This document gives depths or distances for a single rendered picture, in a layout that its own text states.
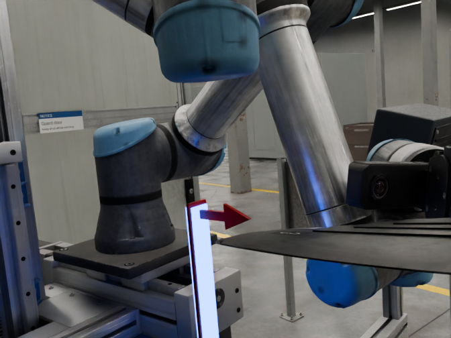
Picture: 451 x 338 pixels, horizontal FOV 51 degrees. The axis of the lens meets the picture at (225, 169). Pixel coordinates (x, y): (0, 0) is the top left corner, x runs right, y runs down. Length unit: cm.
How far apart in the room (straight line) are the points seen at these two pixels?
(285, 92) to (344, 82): 996
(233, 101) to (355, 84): 1002
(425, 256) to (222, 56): 18
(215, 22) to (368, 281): 34
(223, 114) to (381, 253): 59
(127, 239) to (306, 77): 45
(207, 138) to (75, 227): 129
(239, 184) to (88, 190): 508
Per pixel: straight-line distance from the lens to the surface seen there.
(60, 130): 205
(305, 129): 56
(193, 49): 33
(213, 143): 90
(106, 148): 86
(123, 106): 225
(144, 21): 47
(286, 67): 57
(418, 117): 93
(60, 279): 105
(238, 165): 703
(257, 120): 1134
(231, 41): 33
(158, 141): 88
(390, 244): 31
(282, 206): 278
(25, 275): 86
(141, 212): 86
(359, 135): 718
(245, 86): 81
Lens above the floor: 128
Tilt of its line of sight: 7 degrees down
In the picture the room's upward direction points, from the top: 5 degrees counter-clockwise
